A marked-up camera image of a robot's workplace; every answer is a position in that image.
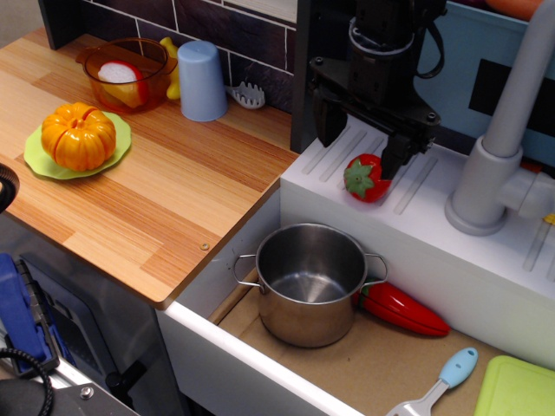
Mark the light green plate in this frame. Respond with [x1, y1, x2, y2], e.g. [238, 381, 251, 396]
[23, 112, 132, 180]

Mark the blue clamp tool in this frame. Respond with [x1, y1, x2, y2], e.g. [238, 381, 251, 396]
[1, 253, 62, 371]

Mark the red toy strawberry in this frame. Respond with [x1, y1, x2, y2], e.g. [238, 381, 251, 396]
[343, 153, 392, 203]

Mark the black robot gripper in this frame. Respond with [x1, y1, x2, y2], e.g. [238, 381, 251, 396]
[310, 41, 441, 180]

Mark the orange transparent bowl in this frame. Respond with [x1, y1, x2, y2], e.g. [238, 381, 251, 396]
[76, 37, 177, 114]

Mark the orange toy pumpkin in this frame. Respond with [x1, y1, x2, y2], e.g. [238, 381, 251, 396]
[41, 102, 117, 172]

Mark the red white toy radish slice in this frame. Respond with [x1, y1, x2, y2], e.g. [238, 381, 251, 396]
[98, 61, 148, 105]

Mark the red toy chili pepper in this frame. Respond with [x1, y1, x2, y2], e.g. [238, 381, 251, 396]
[352, 283, 451, 337]

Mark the yellow toy utensil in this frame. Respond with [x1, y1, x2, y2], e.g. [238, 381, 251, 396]
[159, 36, 182, 101]

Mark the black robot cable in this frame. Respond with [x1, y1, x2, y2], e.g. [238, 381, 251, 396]
[414, 21, 446, 80]

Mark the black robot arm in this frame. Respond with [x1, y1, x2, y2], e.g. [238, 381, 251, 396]
[310, 1, 447, 180]

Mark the light blue plastic cup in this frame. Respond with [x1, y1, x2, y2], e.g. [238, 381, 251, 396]
[178, 41, 228, 122]

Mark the black braided cable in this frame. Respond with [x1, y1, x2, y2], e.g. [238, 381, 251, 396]
[0, 347, 55, 416]

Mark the grey toy faucet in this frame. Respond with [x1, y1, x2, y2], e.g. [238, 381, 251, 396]
[445, 1, 554, 236]

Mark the white toy sink unit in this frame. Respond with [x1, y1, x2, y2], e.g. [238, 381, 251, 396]
[158, 121, 554, 415]

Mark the lime green cutting board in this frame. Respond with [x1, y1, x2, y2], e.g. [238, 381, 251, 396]
[473, 355, 554, 416]

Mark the stainless steel pot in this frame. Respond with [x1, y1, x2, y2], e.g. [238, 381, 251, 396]
[235, 224, 389, 348]

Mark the yellow toy cheese wedge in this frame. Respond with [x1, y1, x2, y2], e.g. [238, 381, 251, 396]
[104, 83, 147, 108]

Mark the blue handled white spatula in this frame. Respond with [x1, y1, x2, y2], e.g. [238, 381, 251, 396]
[388, 348, 479, 416]

